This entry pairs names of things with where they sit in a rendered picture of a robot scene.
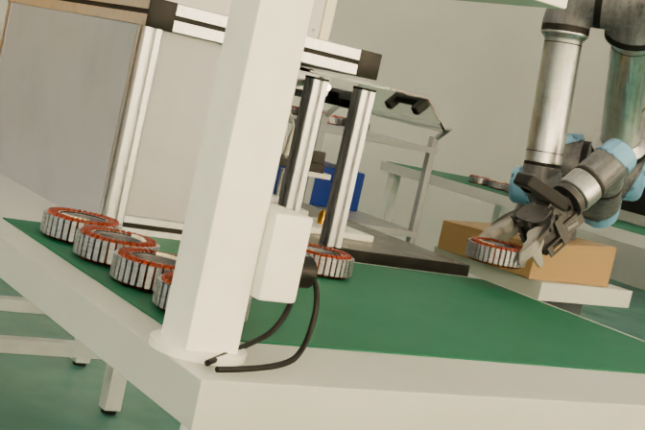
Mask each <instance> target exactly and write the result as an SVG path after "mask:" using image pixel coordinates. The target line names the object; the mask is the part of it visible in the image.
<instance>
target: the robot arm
mask: <svg viewBox="0 0 645 430"><path fill-rule="evenodd" d="M590 28H595V29H602V30H605V40H606V42H607V43H608V44H609V45H610V51H609V67H608V75H607V83H606V92H605V100H604V108H603V116H602V125H601V131H600V132H599V133H597V134H596V135H595V136H594V138H593V140H592V142H589V141H585V136H584V135H583V134H578V133H567V130H568V124H569V118H570V113H571V108H572V102H573V96H574V90H575V84H576V79H577V73H578V68H579V62H580V56H581V51H582V45H583V42H585V41H586V40H587V39H588V37H589V31H590ZM540 31H541V33H542V34H543V36H544V43H543V49H542V55H541V61H540V67H539V72H538V78H537V89H536V95H535V100H534V106H533V112H532V118H531V124H530V129H529V135H528V141H527V147H526V153H525V158H524V159H525V160H524V164H523V166H520V167H518V166H516V167H514V168H513V171H512V174H511V178H510V184H509V198H510V200H511V201H512V202H513V203H517V205H516V207H515V209H514V210H513V211H510V212H508V213H506V214H504V215H503V216H501V217H500V218H499V219H497V220H496V221H494V222H493V223H491V225H490V226H489V227H487V228H486V229H485V230H484V231H483V232H482V233H481V234H480V235H479V237H487V238H490V239H495V241H496V240H499V242H500V241H504V242H508V240H509V239H510V238H512V237H514V236H516V235H517V233H518V232H519V233H520V234H519V236H520V239H521V241H522V243H523V247H522V249H521V250H520V251H519V252H518V258H517V264H518V266H520V265H522V264H523V263H525V262H526V261H527V260H528V259H530V258H532V259H533V261H534V262H535V263H536V264H537V266H538V267H539V268H541V267H542V265H543V257H542V255H543V254H544V255H548V254H549V255H550V257H551V258H552V257H553V256H554V255H555V254H556V253H558V252H559V251H560V250H561V249H562V248H563V247H565V246H566V245H567V244H568V243H569V242H570V240H575V239H576V233H577V227H578V226H580V225H581V224H582V223H583V222H585V223H586V224H588V225H590V226H591V227H595V228H605V227H609V226H611V225H612V224H614V222H615V221H616V220H617V218H618V216H619V210H620V208H621V201H631V202H634V201H637V200H638V199H639V198H640V197H641V195H642V192H643V190H644V187H645V140H644V138H643V137H642V136H641V134H642V128H643V121H644V114H645V0H568V1H567V5H566V8H565V9H564V10H559V9H547V8H546V11H545V13H544V16H543V19H542V24H541V30H540ZM561 243H563V245H562V246H561V247H559V248H558V249H557V250H556V251H554V249H555V248H556V247H557V246H558V245H559V244H561Z"/></svg>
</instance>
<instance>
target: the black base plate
mask: <svg viewBox="0 0 645 430"><path fill-rule="evenodd" d="M301 208H302V209H304V210H307V211H309V213H308V217H312V218H318V216H319V213H320V212H321V211H322V210H321V209H318V208H317V207H314V206H311V205H309V204H306V203H302V204H301ZM346 226H347V227H352V228H354V229H357V230H359V231H362V232H365V233H366V234H369V235H371V236H374V237H373V242H366V241H359V240H352V239H346V238H343V242H342V246H341V248H335V247H330V248H333V249H335V250H339V251H345V252H347V253H348V254H350V255H351V256H352V257H353V258H354V259H355V260H354V262H359V263H367V264H374V265H381V266H389V267H397V268H404V269H411V270H419V271H426V272H433V273H441V274H449V275H462V276H468V271H469V267H470V266H469V265H467V264H465V263H462V262H460V261H457V260H454V259H452V258H449V257H446V256H444V255H441V254H438V253H436V252H433V251H430V250H427V249H424V248H422V247H419V246H416V245H414V244H411V243H408V242H406V241H403V240H401V239H398V238H395V237H393V236H391V235H388V234H386V233H383V232H380V231H378V230H375V229H372V228H370V227H365V226H363V225H360V224H357V223H355V222H352V221H350V220H347V221H346ZM320 237H321V236H320V235H319V234H312V233H310V236H309V240H308V243H310V244H315V245H320V246H324V244H320V243H319V241H320ZM325 247H327V246H325Z"/></svg>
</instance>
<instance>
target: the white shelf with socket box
mask: <svg viewBox="0 0 645 430"><path fill-rule="evenodd" d="M458 1H469V2H480V3H492V4H503V5H514V6H525V7H537V8H547V9H559V10H564V9H565V8H566V5H567V1H568V0H458ZM313 5H314V0H232V1H231V5H230V10H229V15H228V19H227V27H226V31H225V36H224V41H223V45H222V50H221V55H220V59H219V63H218V68H217V73H216V77H215V82H214V86H213V90H212V95H211V100H210V104H209V109H208V113H207V118H206V122H205V127H204V132H203V140H202V145H201V148H200V153H199V158H198V162H197V167H196V172H195V176H194V180H193V185H192V190H191V194H190V199H189V204H188V207H187V212H186V217H185V221H184V226H183V231H182V235H181V239H180V244H179V252H178V257H177V262H176V266H175V270H174V275H173V279H172V284H171V289H170V293H169V298H168V302H167V307H166V311H165V316H164V321H163V325H162V329H159V330H154V331H152V332H151V333H150V337H149V345H150V346H151V347H152V348H154V349H156V350H158V351H159V352H162V353H164V354H167V355H169V356H172V357H175V358H179V359H181V360H185V361H189V362H193V363H199V364H205V365H206V366H207V367H208V366H210V365H211V366H223V367H216V368H215V371H216V372H248V371H261V370H274V369H279V368H283V367H286V366H289V365H291V364H293V363H295V362H296V361H297V360H298V358H299V357H300V356H301V355H302V353H303V352H304V351H305V349H306V347H307V346H308V344H309V341H310V339H311V337H312V334H313V331H314V328H315V324H316V321H317V317H318V313H319V307H320V288H319V284H318V280H317V273H318V268H317V264H316V262H315V260H314V258H313V257H311V256H306V255H305V254H306V249H307V245H308V240H309V236H310V231H311V227H312V223H313V220H312V218H310V217H308V216H306V215H303V214H301V213H298V212H296V211H294V210H291V209H289V208H286V207H284V206H281V205H279V204H276V203H272V202H271V197H272V193H273V189H274V184H275V176H276V171H277V167H278V162H279V159H280V154H281V150H282V145H283V140H284V136H285V132H286V128H287V123H288V119H289V114H290V109H291V105H292V101H293V97H294V92H295V88H296V83H297V78H298V74H299V67H300V62H301V58H302V53H303V48H304V44H305V39H306V36H307V31H308V27H309V22H310V17H311V13H312V9H313ZM312 285H313V290H314V305H313V312H312V316H311V320H310V323H309V326H308V329H307V332H306V335H305V338H304V340H303V342H302V344H301V346H300V348H299V350H298V351H297V352H296V353H295V354H294V355H293V356H292V357H290V358H288V359H286V360H283V361H280V362H275V363H271V364H264V365H254V366H239V365H242V364H244V363H245V362H246V358H247V352H246V348H248V347H250V346H253V345H255V344H257V343H260V342H262V341H264V340H266V339H267V338H269V337H270V336H272V335H273V334H274V333H275V332H276V331H277V330H278V329H279V328H280V327H281V325H282V324H283V323H284V321H285V320H286V318H287V316H288V315H289V313H290V311H291V309H292V307H293V304H294V302H295V300H296V296H297V293H298V289H299V288H305V289H308V288H310V287H311V286H312ZM250 296H252V297H254V298H256V299H258V300H265V301H273V302H283V303H287V305H286V307H285V309H284V311H283V313H282V314H281V316H280V317H279V319H278V320H277V322H276V323H275V324H274V325H273V326H272V327H271V328H270V329H269V330H268V331H267V332H265V333H264V334H262V335H260V336H258V337H256V338H254V339H252V340H250V341H248V342H245V343H243V344H242V345H240V346H239V343H240V338H241V334H242V329H243V325H244V320H245V316H246V312H247V307H248V303H249V298H250ZM232 366H235V367H232Z"/></svg>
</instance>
